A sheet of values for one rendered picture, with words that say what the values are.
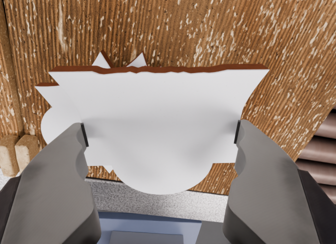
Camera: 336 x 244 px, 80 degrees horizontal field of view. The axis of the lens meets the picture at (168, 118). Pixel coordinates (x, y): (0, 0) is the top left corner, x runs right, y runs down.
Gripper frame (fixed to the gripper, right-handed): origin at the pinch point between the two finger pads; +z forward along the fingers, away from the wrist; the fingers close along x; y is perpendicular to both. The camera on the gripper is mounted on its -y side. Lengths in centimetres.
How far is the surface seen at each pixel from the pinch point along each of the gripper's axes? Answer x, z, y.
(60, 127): -10.0, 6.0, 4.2
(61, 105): -9.3, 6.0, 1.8
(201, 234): 37, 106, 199
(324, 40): 18.7, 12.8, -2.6
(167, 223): 0.8, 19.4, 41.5
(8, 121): -20.7, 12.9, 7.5
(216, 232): 52, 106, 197
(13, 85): -18.6, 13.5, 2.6
